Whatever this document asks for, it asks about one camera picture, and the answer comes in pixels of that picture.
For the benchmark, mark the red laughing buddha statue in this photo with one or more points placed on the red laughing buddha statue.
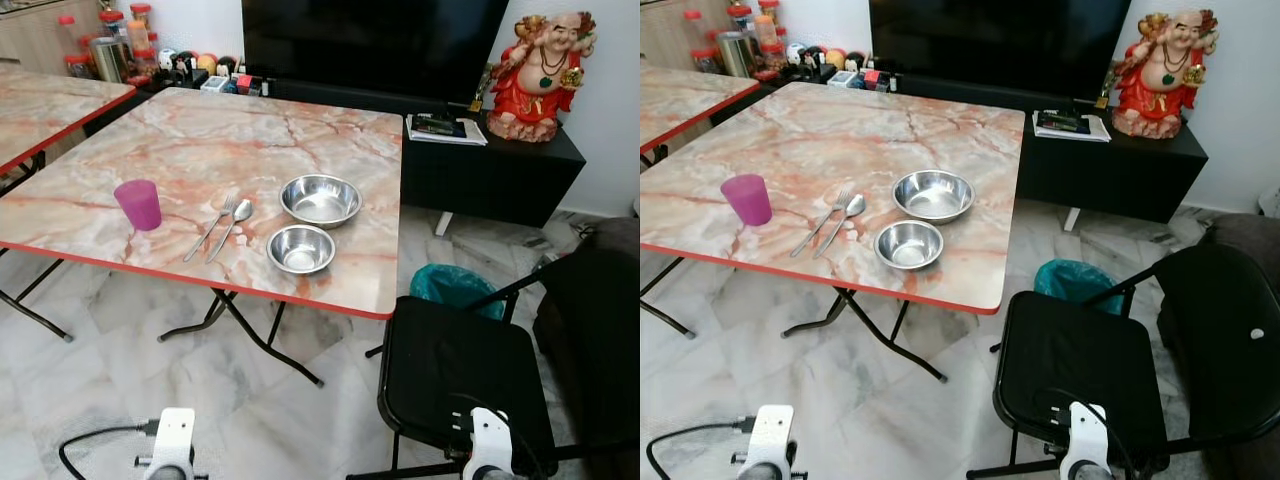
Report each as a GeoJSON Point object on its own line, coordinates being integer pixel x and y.
{"type": "Point", "coordinates": [538, 90]}
{"type": "Point", "coordinates": [1162, 88]}

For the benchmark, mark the short red lid jar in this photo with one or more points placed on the short red lid jar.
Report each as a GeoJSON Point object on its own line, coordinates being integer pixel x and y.
{"type": "Point", "coordinates": [704, 61]}
{"type": "Point", "coordinates": [77, 66]}

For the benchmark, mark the steel canister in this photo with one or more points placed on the steel canister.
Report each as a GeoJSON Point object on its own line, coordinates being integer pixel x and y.
{"type": "Point", "coordinates": [737, 55]}
{"type": "Point", "coordinates": [110, 60]}

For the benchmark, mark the stack of booklets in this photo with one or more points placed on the stack of booklets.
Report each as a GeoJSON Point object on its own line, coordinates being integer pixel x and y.
{"type": "Point", "coordinates": [445, 129]}
{"type": "Point", "coordinates": [1070, 125]}

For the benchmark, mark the white plastic object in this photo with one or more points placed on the white plastic object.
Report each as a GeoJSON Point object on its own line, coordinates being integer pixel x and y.
{"type": "Point", "coordinates": [1270, 202]}

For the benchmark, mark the small red box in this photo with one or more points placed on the small red box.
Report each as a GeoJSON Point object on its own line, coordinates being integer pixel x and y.
{"type": "Point", "coordinates": [876, 79]}
{"type": "Point", "coordinates": [249, 85]}

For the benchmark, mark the small steel bowl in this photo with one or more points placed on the small steel bowl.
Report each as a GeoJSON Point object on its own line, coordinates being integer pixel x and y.
{"type": "Point", "coordinates": [300, 250]}
{"type": "Point", "coordinates": [908, 245]}

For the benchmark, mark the light wooden cupboard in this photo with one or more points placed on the light wooden cupboard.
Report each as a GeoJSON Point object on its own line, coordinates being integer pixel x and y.
{"type": "Point", "coordinates": [35, 35]}
{"type": "Point", "coordinates": [665, 30]}

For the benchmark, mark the steel fork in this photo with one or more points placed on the steel fork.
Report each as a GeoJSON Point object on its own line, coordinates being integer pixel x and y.
{"type": "Point", "coordinates": [819, 223]}
{"type": "Point", "coordinates": [211, 229]}

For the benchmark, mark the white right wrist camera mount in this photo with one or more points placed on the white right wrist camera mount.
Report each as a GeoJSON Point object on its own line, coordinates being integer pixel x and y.
{"type": "Point", "coordinates": [490, 435]}
{"type": "Point", "coordinates": [1087, 432]}

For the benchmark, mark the small white figurine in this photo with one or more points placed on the small white figurine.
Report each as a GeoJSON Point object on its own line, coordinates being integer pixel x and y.
{"type": "Point", "coordinates": [795, 54]}
{"type": "Point", "coordinates": [166, 59]}

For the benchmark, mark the yellow ball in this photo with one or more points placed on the yellow ball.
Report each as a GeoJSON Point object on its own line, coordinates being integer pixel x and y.
{"type": "Point", "coordinates": [206, 63]}
{"type": "Point", "coordinates": [835, 58]}

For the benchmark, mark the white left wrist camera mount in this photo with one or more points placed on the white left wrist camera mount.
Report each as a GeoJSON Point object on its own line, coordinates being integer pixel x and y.
{"type": "Point", "coordinates": [770, 430]}
{"type": "Point", "coordinates": [175, 432]}

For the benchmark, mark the tall red lid jar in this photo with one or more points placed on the tall red lid jar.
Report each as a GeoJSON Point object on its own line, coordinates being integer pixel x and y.
{"type": "Point", "coordinates": [694, 30]}
{"type": "Point", "coordinates": [68, 35]}

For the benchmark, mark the marble folding table red edge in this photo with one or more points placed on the marble folding table red edge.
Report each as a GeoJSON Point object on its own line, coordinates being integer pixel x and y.
{"type": "Point", "coordinates": [680, 98]}
{"type": "Point", "coordinates": [200, 140]}
{"type": "Point", "coordinates": [40, 105]}
{"type": "Point", "coordinates": [800, 135]}

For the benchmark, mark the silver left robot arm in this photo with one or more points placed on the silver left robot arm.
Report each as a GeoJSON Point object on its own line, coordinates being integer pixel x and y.
{"type": "Point", "coordinates": [168, 473]}
{"type": "Point", "coordinates": [762, 472]}

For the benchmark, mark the large steel bowl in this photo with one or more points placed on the large steel bowl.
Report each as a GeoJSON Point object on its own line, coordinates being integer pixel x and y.
{"type": "Point", "coordinates": [933, 196]}
{"type": "Point", "coordinates": [320, 201]}

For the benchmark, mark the bin with teal bag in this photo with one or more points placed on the bin with teal bag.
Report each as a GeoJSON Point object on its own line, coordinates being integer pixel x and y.
{"type": "Point", "coordinates": [1070, 280]}
{"type": "Point", "coordinates": [450, 285]}

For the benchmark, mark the dark brown sofa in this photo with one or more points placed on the dark brown sofa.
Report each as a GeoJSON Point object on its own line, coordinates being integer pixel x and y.
{"type": "Point", "coordinates": [615, 235]}
{"type": "Point", "coordinates": [1245, 232]}

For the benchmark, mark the jar with orange contents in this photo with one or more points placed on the jar with orange contents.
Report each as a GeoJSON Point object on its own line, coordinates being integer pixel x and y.
{"type": "Point", "coordinates": [766, 32]}
{"type": "Point", "coordinates": [138, 38]}

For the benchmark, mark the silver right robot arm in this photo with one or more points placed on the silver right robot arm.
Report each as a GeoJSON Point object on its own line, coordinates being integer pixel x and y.
{"type": "Point", "coordinates": [1090, 472]}
{"type": "Point", "coordinates": [490, 474]}

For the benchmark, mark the pink plastic cup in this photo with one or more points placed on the pink plastic cup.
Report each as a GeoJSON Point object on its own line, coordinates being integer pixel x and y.
{"type": "Point", "coordinates": [138, 206]}
{"type": "Point", "coordinates": [747, 200]}

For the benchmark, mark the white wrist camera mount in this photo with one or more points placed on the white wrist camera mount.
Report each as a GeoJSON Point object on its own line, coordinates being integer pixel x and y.
{"type": "Point", "coordinates": [770, 430]}
{"type": "Point", "coordinates": [490, 435]}
{"type": "Point", "coordinates": [175, 432]}
{"type": "Point", "coordinates": [1087, 432]}

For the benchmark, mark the black folding chair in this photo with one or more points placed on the black folding chair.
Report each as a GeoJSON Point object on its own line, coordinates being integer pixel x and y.
{"type": "Point", "coordinates": [1070, 365]}
{"type": "Point", "coordinates": [450, 370]}

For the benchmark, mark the small white blue box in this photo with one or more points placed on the small white blue box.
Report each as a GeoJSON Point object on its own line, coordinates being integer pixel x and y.
{"type": "Point", "coordinates": [214, 84]}
{"type": "Point", "coordinates": [843, 79]}

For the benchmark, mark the black flat television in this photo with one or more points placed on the black flat television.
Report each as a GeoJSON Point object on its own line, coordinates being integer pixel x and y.
{"type": "Point", "coordinates": [370, 45]}
{"type": "Point", "coordinates": [1000, 40]}

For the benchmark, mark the steel spoon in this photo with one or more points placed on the steel spoon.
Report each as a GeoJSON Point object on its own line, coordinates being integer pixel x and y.
{"type": "Point", "coordinates": [241, 210]}
{"type": "Point", "coordinates": [854, 205]}

